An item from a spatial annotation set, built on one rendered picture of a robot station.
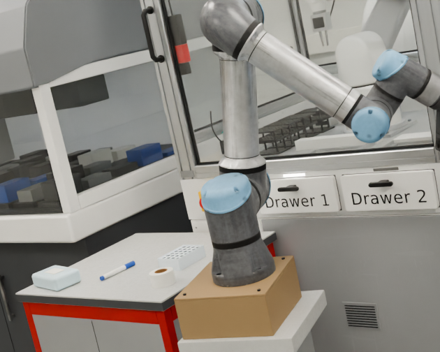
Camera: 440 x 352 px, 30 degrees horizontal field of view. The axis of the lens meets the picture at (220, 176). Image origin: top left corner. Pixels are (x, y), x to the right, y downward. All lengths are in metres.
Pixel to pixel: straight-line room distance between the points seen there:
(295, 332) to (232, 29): 0.67
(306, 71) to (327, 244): 0.94
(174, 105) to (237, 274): 1.04
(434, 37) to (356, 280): 0.79
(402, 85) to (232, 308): 0.62
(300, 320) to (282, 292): 0.08
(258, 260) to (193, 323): 0.21
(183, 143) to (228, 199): 0.99
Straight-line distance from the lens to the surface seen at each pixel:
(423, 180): 2.34
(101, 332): 2.45
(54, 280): 2.53
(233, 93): 1.91
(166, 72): 2.76
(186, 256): 2.44
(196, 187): 2.79
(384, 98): 1.85
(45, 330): 2.64
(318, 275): 2.63
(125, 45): 3.18
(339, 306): 2.64
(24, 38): 2.86
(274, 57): 1.74
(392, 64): 1.83
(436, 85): 1.87
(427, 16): 2.26
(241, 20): 1.75
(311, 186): 2.51
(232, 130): 1.93
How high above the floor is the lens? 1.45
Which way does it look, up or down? 11 degrees down
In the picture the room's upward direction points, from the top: 12 degrees counter-clockwise
